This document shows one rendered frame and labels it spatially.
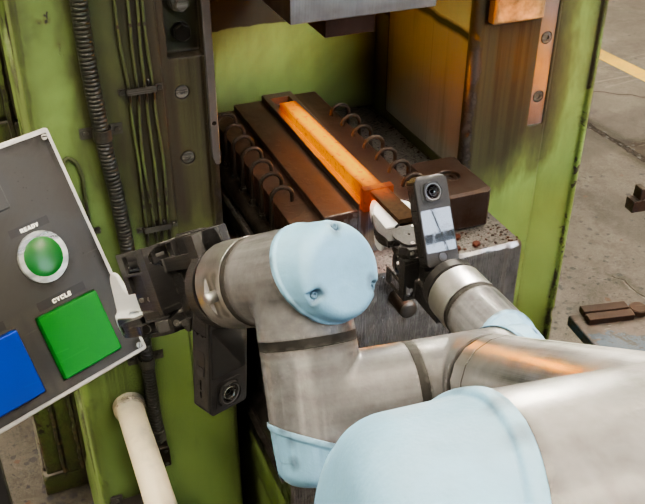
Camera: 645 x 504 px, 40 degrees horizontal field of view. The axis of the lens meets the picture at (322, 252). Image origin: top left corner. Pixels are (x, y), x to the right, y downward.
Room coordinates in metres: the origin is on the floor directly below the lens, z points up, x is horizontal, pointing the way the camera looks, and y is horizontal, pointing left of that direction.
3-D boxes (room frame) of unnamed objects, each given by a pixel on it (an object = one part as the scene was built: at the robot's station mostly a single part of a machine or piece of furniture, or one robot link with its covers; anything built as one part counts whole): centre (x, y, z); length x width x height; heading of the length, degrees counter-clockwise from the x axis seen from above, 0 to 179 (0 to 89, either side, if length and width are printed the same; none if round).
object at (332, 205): (1.27, 0.03, 0.96); 0.42 x 0.20 x 0.09; 22
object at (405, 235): (0.93, -0.14, 0.99); 0.12 x 0.08 x 0.09; 22
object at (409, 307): (1.02, -0.12, 0.87); 0.04 x 0.03 x 0.03; 22
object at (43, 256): (0.81, 0.31, 1.09); 0.05 x 0.03 x 0.04; 112
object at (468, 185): (1.20, -0.20, 0.95); 0.12 x 0.08 x 0.06; 22
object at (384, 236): (0.98, -0.09, 1.01); 0.09 x 0.05 x 0.02; 25
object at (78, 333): (0.77, 0.27, 1.01); 0.07 x 0.05 x 0.07; 137
